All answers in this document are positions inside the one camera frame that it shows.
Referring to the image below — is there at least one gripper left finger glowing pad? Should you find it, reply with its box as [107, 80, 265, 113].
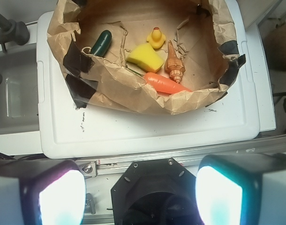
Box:
[0, 160, 86, 225]

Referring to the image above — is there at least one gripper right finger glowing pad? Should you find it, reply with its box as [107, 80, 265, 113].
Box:
[195, 153, 286, 225]

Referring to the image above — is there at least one yellow rubber duck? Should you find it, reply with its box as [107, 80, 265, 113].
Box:
[146, 27, 166, 49]

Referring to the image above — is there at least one white plastic bin lid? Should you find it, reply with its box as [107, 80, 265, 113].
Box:
[37, 12, 260, 158]

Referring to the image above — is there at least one clear plastic container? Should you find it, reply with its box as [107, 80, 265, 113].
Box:
[0, 49, 39, 135]

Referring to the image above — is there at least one orange plastic carrot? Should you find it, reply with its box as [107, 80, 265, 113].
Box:
[143, 72, 192, 94]

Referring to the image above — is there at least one brown spiral seashell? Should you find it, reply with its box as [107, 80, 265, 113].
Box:
[165, 40, 186, 83]

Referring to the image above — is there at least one crumpled brown paper bag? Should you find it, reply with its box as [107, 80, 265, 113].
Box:
[47, 0, 246, 115]

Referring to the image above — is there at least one grey clamp knob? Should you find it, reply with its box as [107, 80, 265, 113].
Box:
[0, 14, 30, 53]

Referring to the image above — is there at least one dark green plastic cucumber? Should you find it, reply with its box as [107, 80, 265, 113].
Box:
[90, 30, 112, 57]

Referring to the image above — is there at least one yellow sponge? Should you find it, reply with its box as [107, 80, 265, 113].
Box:
[126, 43, 165, 73]

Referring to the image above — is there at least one silver corner bracket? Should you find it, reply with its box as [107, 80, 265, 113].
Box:
[79, 162, 97, 177]

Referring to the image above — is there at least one black octagonal mount plate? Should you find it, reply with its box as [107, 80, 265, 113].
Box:
[111, 158, 203, 225]

